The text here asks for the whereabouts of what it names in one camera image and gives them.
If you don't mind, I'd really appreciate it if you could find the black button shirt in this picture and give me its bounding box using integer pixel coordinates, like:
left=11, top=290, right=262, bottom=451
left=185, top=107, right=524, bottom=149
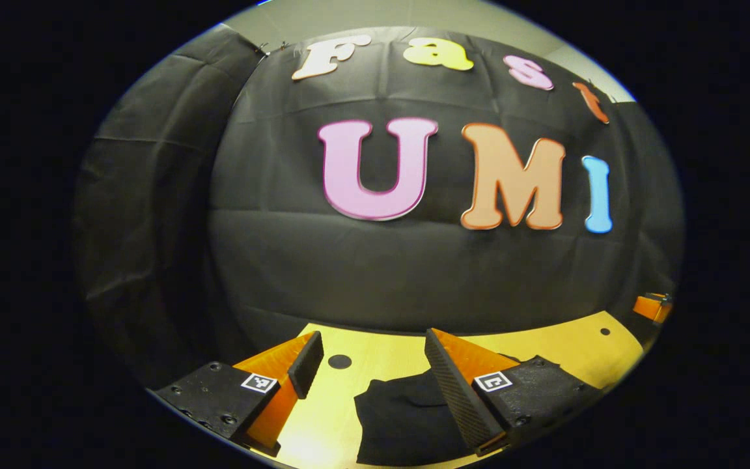
left=354, top=368, right=480, bottom=466

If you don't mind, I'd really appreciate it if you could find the black backdrop cloth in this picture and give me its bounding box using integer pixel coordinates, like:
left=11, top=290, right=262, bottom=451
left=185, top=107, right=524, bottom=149
left=72, top=26, right=685, bottom=391

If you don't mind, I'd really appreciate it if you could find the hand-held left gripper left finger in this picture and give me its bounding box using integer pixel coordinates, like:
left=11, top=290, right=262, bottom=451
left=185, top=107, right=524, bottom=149
left=154, top=330, right=325, bottom=457

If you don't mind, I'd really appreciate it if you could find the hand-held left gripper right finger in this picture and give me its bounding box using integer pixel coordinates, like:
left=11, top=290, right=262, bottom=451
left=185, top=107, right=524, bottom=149
left=424, top=328, right=604, bottom=457

